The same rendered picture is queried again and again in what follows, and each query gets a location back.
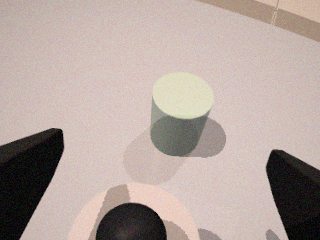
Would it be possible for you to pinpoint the french press coffee maker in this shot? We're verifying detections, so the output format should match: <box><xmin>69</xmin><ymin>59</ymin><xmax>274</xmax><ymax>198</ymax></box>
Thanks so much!
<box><xmin>68</xmin><ymin>183</ymin><xmax>200</xmax><ymax>240</ymax></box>

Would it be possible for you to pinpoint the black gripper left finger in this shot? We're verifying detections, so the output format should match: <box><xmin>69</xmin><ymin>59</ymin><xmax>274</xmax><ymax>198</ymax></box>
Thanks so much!
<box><xmin>0</xmin><ymin>128</ymin><xmax>64</xmax><ymax>240</ymax></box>

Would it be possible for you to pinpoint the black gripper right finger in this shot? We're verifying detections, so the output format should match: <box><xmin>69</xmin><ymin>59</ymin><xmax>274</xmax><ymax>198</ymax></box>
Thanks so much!
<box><xmin>267</xmin><ymin>149</ymin><xmax>320</xmax><ymax>240</ymax></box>

